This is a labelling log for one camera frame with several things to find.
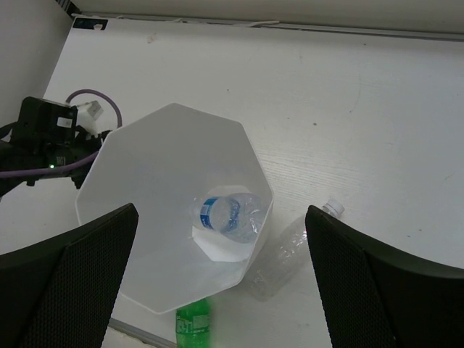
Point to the clear unlabelled plastic bottle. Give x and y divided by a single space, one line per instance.
279 261

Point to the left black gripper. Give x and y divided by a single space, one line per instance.
50 140

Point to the crushed blue-label water bottle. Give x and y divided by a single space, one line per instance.
238 217

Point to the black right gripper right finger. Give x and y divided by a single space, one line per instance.
375 295

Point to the green soda bottle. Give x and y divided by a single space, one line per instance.
192 325

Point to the aluminium table frame rail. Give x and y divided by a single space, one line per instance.
141 335

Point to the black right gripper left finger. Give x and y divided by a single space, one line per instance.
60 292

